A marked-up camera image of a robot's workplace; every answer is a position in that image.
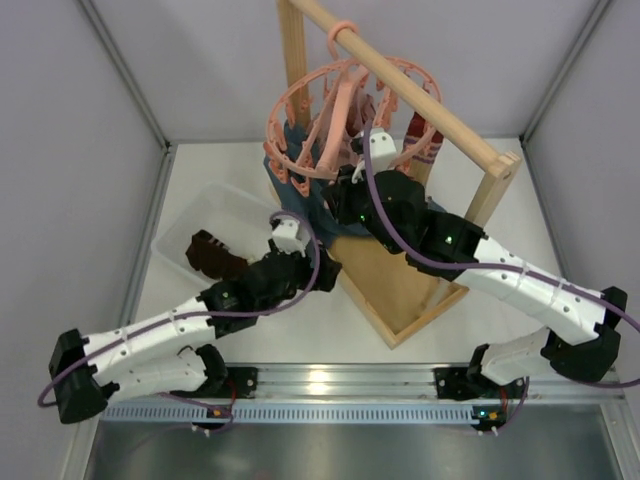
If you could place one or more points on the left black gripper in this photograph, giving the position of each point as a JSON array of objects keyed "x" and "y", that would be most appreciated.
[{"x": 323, "y": 268}]

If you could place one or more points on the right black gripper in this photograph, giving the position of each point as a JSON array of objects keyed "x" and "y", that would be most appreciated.
[{"x": 342, "y": 195}]

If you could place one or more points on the brown striped sock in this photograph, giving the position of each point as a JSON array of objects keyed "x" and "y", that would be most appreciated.
[
  {"x": 218, "y": 265},
  {"x": 205, "y": 241}
]

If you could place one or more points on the pink round clip hanger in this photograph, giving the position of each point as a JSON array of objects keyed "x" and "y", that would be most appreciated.
[{"x": 313, "y": 128}]

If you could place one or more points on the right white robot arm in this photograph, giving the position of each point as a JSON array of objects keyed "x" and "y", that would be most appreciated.
[{"x": 578, "y": 338}]

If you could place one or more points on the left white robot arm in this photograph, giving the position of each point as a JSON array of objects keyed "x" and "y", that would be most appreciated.
[{"x": 174, "y": 352}]

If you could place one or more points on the wooden hanging rack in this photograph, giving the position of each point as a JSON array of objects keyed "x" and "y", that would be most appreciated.
[{"x": 371, "y": 126}]

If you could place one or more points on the white plastic basket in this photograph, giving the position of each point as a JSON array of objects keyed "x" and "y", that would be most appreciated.
[{"x": 236, "y": 219}]

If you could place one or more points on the red purple striped sock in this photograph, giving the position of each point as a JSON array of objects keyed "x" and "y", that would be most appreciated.
[{"x": 420, "y": 147}]

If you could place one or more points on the blue cloth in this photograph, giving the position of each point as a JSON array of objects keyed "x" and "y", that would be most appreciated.
[{"x": 311, "y": 207}]

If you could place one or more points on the pink cloth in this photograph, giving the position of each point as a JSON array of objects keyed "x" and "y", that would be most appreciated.
[{"x": 342, "y": 119}]

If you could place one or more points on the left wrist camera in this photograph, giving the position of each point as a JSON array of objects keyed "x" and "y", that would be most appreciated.
[{"x": 290, "y": 236}]

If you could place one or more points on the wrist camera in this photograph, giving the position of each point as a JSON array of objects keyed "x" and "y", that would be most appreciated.
[
  {"x": 290, "y": 236},
  {"x": 382, "y": 150}
]

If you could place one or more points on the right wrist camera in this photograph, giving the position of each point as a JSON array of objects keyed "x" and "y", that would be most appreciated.
[{"x": 382, "y": 150}]

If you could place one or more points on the aluminium mounting rail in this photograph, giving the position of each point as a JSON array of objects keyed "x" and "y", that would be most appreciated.
[{"x": 350, "y": 380}]

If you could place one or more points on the slotted cable duct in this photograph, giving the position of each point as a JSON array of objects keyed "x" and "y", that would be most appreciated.
[{"x": 306, "y": 413}]

